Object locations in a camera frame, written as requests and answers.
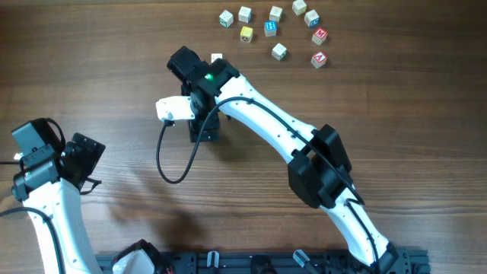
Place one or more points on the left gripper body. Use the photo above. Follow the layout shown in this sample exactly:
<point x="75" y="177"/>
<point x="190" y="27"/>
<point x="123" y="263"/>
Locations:
<point x="83" y="157"/>

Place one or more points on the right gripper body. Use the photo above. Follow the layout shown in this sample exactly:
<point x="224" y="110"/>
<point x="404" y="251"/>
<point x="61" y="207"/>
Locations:
<point x="195" y="124"/>

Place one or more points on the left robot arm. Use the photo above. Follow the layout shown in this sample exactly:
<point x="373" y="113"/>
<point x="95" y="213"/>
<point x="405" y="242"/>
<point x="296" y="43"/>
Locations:
<point x="49" y="187"/>

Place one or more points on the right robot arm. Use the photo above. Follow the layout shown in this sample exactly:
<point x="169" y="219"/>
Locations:
<point x="318" y="165"/>

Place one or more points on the plain white block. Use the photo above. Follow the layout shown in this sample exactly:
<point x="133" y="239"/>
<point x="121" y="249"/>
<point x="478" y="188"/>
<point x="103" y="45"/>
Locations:
<point x="216" y="56"/>

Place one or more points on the yellow top block left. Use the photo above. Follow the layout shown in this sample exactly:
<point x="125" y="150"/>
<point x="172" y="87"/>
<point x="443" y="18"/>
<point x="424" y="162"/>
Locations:
<point x="246" y="34"/>

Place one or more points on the green-sided white block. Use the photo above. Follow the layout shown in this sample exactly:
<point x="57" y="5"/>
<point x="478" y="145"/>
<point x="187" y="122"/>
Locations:
<point x="226" y="18"/>

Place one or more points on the white block blue side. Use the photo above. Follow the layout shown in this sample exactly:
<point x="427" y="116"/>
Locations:
<point x="245" y="14"/>

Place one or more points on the white block green side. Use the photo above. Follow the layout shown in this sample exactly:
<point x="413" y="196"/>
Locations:
<point x="279" y="51"/>

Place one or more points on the blue letter H block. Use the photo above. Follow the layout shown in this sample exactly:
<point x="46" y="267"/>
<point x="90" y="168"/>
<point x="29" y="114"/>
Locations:
<point x="270" y="28"/>

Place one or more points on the white block top centre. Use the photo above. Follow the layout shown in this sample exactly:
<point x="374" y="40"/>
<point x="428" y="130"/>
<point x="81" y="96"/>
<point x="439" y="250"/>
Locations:
<point x="275" y="14"/>

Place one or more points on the red letter A block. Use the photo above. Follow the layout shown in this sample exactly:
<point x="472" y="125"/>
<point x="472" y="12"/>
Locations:
<point x="318" y="59"/>

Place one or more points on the white block yellow side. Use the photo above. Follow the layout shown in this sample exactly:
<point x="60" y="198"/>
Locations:
<point x="299" y="7"/>

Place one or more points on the white block blue letter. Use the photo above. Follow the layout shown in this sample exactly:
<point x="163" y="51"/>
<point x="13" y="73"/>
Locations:
<point x="311" y="18"/>

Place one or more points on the red letter M block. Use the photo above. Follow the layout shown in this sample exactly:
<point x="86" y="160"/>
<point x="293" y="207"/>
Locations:
<point x="319" y="36"/>

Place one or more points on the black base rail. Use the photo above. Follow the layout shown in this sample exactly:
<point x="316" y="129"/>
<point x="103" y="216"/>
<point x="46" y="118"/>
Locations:
<point x="332" y="261"/>

